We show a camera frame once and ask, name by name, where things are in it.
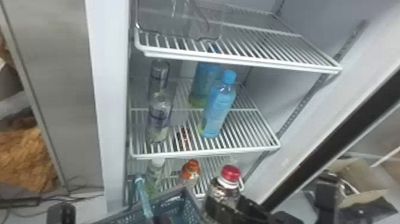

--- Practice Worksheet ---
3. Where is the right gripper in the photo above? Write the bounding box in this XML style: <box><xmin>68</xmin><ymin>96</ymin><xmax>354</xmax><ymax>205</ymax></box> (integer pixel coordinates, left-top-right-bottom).
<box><xmin>204</xmin><ymin>195</ymin><xmax>274</xmax><ymax>224</ymax></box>

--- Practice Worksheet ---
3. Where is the red cap bottle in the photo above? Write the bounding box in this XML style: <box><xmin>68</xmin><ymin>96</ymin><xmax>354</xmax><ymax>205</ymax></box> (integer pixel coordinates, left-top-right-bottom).
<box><xmin>201</xmin><ymin>164</ymin><xmax>245</xmax><ymax>224</ymax></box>

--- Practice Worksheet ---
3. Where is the blue basket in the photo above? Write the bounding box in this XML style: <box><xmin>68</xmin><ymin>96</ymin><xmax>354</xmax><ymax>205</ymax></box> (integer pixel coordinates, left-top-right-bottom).
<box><xmin>93</xmin><ymin>175</ymin><xmax>201</xmax><ymax>224</ymax></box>

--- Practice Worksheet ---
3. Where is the orange cap bottle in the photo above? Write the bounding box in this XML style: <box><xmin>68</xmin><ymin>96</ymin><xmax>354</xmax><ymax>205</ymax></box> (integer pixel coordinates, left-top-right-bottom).
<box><xmin>178</xmin><ymin>158</ymin><xmax>201</xmax><ymax>192</ymax></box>

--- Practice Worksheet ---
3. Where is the green bottle white cap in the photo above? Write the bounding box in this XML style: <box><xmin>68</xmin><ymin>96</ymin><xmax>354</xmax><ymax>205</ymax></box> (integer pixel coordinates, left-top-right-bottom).
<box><xmin>143</xmin><ymin>157</ymin><xmax>167</xmax><ymax>195</ymax></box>

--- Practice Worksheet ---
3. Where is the blue bottle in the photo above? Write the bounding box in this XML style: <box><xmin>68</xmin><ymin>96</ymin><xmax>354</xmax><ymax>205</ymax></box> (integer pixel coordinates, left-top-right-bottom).
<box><xmin>199</xmin><ymin>69</ymin><xmax>238</xmax><ymax>139</ymax></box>
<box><xmin>188</xmin><ymin>61</ymin><xmax>221</xmax><ymax>109</ymax></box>

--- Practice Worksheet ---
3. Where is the fridge door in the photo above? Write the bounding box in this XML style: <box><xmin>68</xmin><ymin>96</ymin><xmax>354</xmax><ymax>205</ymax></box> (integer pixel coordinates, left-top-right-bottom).
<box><xmin>261</xmin><ymin>69</ymin><xmax>400</xmax><ymax>224</ymax></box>

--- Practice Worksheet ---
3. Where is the cardboard box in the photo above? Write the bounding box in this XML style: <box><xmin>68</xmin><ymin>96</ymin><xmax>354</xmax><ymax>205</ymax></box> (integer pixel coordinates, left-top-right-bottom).
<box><xmin>326</xmin><ymin>158</ymin><xmax>393</xmax><ymax>210</ymax></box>

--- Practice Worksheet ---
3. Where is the white fridge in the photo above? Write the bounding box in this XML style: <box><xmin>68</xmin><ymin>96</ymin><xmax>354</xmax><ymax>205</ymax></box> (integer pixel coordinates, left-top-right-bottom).
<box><xmin>0</xmin><ymin>0</ymin><xmax>400</xmax><ymax>214</ymax></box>

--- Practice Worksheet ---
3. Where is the clear box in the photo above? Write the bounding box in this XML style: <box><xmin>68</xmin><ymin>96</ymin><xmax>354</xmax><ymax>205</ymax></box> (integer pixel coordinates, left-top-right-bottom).
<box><xmin>135</xmin><ymin>0</ymin><xmax>224</xmax><ymax>42</ymax></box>

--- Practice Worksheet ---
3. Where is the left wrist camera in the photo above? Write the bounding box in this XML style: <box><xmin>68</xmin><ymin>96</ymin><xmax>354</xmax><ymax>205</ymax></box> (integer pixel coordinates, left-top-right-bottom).
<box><xmin>46</xmin><ymin>201</ymin><xmax>77</xmax><ymax>224</ymax></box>

